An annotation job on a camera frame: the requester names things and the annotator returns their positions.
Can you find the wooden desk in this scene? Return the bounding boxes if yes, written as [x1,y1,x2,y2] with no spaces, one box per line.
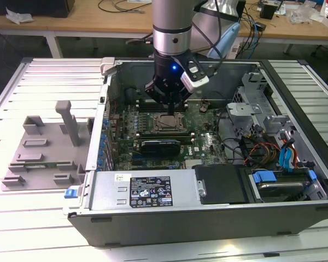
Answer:
[0,0,328,59]

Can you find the black graphics card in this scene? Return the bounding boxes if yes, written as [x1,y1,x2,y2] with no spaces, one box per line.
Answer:
[139,139,181,157]

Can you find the grey case corner latch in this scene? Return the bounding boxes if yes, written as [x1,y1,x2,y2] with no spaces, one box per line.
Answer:
[101,56,118,76]

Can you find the black plastic drive cover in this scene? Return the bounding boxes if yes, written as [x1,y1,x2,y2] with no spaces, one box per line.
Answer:
[194,164,249,206]

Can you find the CPU socket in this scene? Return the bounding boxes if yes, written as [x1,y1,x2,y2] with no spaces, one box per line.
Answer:
[152,112,186,133]

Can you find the green motherboard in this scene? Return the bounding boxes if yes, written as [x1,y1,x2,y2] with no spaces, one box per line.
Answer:
[106,101,227,170]

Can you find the clear plastic bags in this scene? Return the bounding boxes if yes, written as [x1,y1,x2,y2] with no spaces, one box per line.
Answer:
[288,4,319,25]

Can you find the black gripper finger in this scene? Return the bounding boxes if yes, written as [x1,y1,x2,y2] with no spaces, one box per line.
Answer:
[171,87,194,114]
[145,78,173,114]

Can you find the blue flat cable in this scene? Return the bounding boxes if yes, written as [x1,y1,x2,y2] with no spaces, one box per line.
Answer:
[278,146,299,173]

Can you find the coloured wire bundle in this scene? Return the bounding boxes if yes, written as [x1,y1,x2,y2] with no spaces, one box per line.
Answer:
[240,133,282,168]

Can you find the silver metal drive cage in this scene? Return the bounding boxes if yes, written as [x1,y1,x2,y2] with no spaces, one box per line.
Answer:
[225,69,300,150]

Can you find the black box on desk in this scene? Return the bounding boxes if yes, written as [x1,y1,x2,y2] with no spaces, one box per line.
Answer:
[0,0,75,17]

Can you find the grey power supply unit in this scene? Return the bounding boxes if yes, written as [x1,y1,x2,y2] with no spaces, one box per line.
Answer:
[90,170,202,211]

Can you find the grey parts rack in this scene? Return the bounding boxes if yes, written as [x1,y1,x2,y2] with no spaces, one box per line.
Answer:
[1,100,95,192]

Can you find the black PC case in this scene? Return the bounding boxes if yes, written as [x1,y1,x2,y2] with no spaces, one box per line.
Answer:
[62,56,328,248]

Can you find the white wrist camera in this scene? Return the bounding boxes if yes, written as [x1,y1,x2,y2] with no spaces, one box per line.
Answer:
[172,53,210,89]

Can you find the metal expansion slot panel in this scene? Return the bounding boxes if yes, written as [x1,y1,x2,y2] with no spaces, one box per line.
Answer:
[97,81,118,170]

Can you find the silver chipset heatsink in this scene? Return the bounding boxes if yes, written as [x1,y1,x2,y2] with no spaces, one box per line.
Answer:
[184,160,207,168]

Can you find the crumpled white paper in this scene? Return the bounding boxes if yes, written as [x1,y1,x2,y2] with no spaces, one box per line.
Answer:
[5,7,34,25]

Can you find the hard disk in blue carrier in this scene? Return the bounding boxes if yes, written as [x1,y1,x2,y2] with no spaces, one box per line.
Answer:
[250,168,327,203]

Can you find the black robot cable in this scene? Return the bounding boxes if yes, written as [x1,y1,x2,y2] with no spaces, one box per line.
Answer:
[191,0,225,72]

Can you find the small black block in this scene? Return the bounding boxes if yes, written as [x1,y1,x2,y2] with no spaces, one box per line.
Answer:
[259,2,281,20]

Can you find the metal socket cover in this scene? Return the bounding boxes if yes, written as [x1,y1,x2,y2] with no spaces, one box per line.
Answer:
[153,113,185,132]

